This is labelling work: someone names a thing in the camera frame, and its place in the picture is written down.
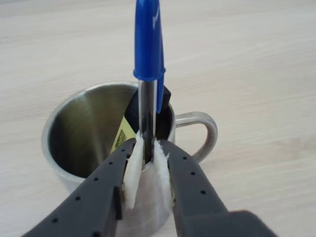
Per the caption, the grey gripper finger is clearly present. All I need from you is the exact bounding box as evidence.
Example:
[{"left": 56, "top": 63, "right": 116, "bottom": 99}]
[
  {"left": 153, "top": 138, "right": 274, "bottom": 237},
  {"left": 18, "top": 137, "right": 146, "bottom": 237}
]

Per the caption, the blue capped ballpoint pen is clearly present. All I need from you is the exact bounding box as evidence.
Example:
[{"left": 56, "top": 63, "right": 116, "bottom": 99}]
[{"left": 133, "top": 0, "right": 166, "bottom": 165}]

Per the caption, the silver metal cup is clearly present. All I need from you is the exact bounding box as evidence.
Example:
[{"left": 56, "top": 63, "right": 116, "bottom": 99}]
[{"left": 41, "top": 82, "right": 219, "bottom": 235}]

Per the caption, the yellow highlighter with black cap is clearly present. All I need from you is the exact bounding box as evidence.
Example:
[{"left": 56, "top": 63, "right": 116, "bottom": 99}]
[{"left": 110, "top": 85, "right": 173, "bottom": 155}]

